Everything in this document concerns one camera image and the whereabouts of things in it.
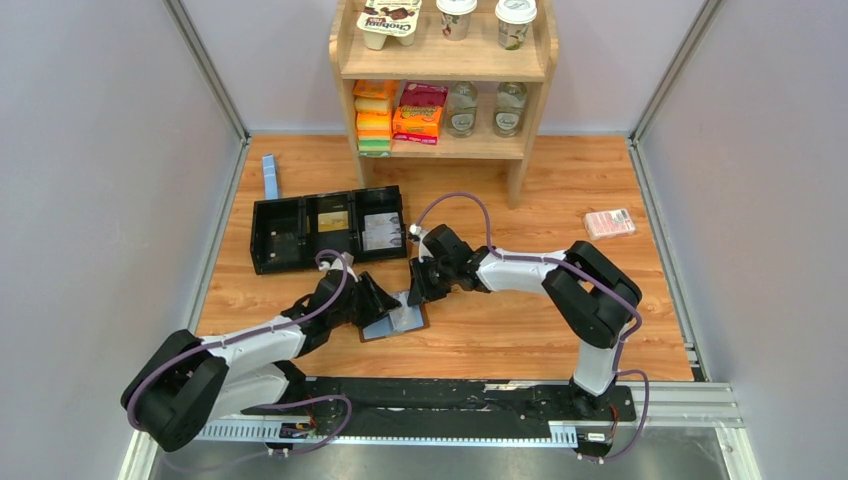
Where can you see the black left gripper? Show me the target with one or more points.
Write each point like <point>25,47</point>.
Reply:
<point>378,303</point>

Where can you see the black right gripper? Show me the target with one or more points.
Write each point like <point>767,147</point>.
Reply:
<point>420,292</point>

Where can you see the brown leather card holder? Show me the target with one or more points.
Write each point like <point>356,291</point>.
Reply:
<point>404,319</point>

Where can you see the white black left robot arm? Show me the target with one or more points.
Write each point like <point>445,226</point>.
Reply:
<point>258,344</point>

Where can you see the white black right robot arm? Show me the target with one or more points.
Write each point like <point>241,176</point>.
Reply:
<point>596,299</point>

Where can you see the silver VIP card middle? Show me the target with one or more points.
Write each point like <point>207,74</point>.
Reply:
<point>382,239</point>

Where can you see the silver vip card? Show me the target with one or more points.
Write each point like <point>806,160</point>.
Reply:
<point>382,239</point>
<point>383,222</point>

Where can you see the silver VIP card top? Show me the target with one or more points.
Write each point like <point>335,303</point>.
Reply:
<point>383,222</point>

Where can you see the gold credit card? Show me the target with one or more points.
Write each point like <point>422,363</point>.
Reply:
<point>332,221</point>

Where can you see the pink wrapped card pack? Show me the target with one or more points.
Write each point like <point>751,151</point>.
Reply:
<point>609,224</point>

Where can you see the black three-compartment tray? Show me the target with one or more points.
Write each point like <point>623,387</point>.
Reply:
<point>287,234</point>

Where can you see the orange snack box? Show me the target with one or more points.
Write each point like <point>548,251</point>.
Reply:
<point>421,121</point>

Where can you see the blue plastic strip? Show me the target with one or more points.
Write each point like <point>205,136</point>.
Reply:
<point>270,177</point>

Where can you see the left glass water bottle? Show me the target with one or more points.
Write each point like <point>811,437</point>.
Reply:
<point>461,109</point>

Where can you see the glass water bottle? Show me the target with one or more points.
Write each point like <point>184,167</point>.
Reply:
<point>510,103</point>
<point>461,109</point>

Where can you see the right glass water bottle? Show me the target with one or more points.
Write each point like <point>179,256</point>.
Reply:
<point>510,103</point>

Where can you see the red snack box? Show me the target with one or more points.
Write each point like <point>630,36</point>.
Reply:
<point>417,94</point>

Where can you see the stack of colourful sponges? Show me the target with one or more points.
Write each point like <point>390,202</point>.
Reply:
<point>374,104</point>

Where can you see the yogurt cup multipack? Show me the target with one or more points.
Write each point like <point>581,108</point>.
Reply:
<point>383,19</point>

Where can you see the left paper coffee cup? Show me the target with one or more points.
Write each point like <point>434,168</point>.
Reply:
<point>456,17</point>

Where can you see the paper coffee cup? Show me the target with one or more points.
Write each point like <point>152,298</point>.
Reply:
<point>456,17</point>
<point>515,18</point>

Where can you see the right paper coffee cup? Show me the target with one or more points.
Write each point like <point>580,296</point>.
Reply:
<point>515,18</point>

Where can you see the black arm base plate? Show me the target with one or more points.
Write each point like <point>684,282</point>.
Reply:
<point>450,408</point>

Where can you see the aluminium frame rail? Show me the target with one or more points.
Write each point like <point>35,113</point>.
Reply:
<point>659,405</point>

